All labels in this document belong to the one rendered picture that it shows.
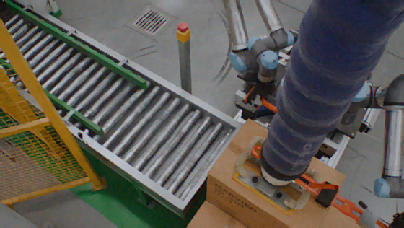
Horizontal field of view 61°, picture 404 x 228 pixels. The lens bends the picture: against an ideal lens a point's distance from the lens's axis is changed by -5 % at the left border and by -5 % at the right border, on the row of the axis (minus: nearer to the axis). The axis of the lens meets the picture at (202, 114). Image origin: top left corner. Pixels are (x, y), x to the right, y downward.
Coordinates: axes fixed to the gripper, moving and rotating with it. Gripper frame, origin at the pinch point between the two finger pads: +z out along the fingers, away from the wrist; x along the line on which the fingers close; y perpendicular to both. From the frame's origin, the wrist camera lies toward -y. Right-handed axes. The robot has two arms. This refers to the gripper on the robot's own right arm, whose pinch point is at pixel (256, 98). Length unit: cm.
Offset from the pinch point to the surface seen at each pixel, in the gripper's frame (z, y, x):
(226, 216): 53, 17, -47
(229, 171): 13.2, 9.5, -37.7
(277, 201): 11, 37, -38
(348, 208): -1, 66, -27
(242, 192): 13.3, 20.9, -43.1
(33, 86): -25, -81, -72
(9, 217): 30, -73, -125
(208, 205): 53, 5, -48
